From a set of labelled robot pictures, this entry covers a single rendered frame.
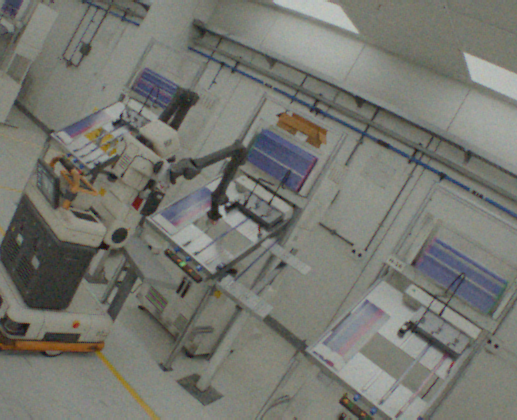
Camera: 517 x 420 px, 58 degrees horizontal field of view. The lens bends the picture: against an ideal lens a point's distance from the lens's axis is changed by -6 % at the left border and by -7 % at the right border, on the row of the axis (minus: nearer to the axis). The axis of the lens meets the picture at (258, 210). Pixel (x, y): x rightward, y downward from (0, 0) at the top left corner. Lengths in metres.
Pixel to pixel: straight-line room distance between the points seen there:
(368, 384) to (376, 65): 3.37
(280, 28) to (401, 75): 1.60
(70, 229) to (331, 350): 1.50
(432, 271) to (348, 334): 0.62
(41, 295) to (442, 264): 2.20
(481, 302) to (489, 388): 1.68
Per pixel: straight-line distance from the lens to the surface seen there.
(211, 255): 3.18
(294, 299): 4.96
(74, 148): 4.29
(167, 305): 3.69
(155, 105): 4.38
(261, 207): 3.41
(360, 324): 2.90
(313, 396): 3.13
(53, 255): 2.52
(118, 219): 2.78
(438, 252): 3.01
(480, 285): 2.97
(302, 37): 5.67
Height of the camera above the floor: 1.59
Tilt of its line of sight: 7 degrees down
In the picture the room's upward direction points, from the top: 30 degrees clockwise
